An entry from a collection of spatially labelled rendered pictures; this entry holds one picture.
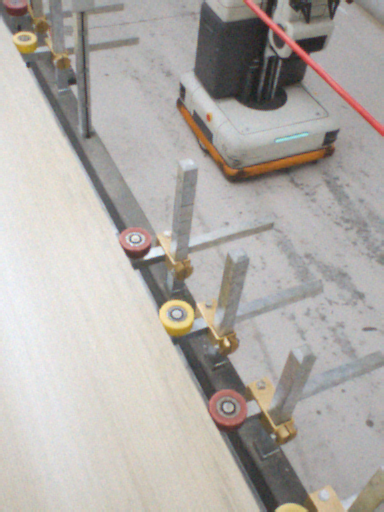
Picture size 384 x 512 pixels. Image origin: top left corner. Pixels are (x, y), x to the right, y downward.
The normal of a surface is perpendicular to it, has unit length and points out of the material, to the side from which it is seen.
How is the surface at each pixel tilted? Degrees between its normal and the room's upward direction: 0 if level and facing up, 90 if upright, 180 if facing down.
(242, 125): 0
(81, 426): 0
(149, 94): 0
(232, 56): 90
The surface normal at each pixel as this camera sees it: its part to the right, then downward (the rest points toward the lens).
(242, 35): 0.42, 0.70
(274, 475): 0.09, -0.67
